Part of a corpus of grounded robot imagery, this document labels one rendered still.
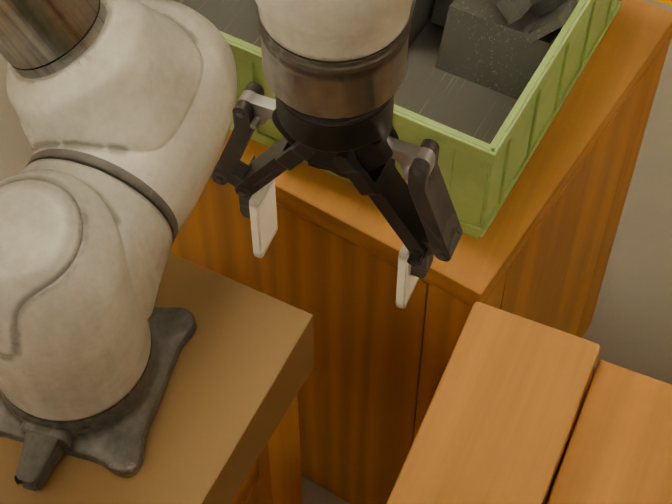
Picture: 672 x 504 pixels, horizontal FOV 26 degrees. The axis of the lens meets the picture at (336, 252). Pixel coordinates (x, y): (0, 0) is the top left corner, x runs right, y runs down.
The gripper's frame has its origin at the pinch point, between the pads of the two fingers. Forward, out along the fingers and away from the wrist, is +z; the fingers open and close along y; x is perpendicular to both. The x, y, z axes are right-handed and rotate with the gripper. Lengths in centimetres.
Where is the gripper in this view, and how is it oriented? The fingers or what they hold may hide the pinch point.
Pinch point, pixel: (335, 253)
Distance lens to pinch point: 107.1
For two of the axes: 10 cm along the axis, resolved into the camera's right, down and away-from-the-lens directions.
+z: 0.0, 5.6, 8.3
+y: -9.2, -3.2, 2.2
